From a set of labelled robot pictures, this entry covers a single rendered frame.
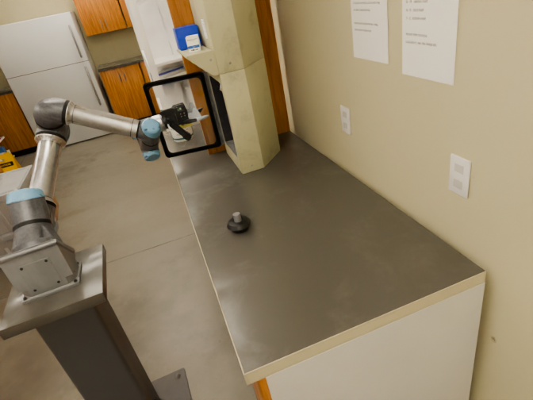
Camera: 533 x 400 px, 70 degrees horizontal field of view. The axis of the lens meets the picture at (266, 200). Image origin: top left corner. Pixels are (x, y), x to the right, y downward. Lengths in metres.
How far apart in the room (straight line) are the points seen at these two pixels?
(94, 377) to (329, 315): 1.01
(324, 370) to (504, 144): 0.70
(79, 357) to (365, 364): 1.02
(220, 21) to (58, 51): 5.07
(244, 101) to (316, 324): 1.05
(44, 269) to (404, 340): 1.13
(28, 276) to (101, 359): 0.43
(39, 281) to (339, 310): 0.97
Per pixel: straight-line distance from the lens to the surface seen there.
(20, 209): 1.51
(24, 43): 6.67
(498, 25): 1.02
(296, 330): 1.04
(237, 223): 1.41
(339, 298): 1.10
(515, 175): 1.07
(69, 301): 1.44
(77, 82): 6.64
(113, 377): 1.75
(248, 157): 1.82
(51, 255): 1.44
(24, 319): 1.48
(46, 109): 1.72
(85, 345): 1.62
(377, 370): 1.21
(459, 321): 1.28
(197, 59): 1.68
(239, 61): 1.71
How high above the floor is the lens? 1.72
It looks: 30 degrees down
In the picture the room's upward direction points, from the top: 12 degrees counter-clockwise
